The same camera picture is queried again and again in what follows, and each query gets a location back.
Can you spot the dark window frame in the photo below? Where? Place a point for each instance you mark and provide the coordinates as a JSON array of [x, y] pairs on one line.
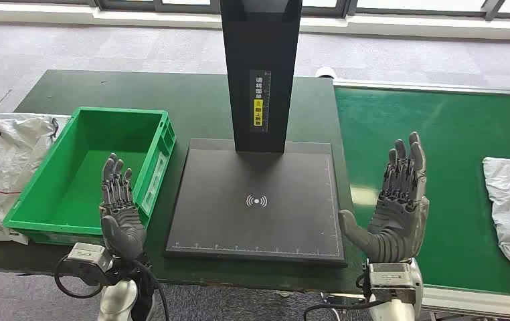
[[126, 5]]

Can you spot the green conveyor belt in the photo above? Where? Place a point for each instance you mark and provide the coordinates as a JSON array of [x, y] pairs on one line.
[[437, 133]]

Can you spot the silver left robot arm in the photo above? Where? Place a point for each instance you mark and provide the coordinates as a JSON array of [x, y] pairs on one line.
[[117, 301]]

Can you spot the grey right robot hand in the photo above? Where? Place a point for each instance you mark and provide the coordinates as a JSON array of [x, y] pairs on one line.
[[399, 221]]

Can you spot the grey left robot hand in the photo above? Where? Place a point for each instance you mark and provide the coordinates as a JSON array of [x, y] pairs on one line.
[[120, 221]]

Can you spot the dark green table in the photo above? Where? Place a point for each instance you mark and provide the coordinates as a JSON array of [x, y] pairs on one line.
[[193, 102]]

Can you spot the green plastic crate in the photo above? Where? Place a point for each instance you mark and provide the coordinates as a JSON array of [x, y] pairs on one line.
[[77, 177]]

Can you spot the white window sill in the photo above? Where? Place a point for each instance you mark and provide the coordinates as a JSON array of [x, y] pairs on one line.
[[414, 26]]

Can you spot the aluminium conveyor frame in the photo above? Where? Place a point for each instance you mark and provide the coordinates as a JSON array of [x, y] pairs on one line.
[[481, 302]]

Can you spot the yellow and black label strip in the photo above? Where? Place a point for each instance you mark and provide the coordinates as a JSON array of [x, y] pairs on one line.
[[258, 111]]

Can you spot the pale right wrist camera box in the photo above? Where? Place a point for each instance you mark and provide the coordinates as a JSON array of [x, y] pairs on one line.
[[390, 279]]

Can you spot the white table foot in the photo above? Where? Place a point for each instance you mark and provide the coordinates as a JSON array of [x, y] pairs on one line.
[[284, 293]]

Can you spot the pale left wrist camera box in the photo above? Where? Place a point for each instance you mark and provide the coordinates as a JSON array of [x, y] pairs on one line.
[[87, 254]]

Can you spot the black inbound scanner machine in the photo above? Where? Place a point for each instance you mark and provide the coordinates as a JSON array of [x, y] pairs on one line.
[[255, 177]]

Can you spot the white conveyor roller end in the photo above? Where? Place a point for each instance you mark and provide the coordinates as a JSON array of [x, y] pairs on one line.
[[326, 72]]

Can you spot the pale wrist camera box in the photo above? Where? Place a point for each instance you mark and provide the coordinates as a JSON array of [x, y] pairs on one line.
[[87, 254], [390, 279]]

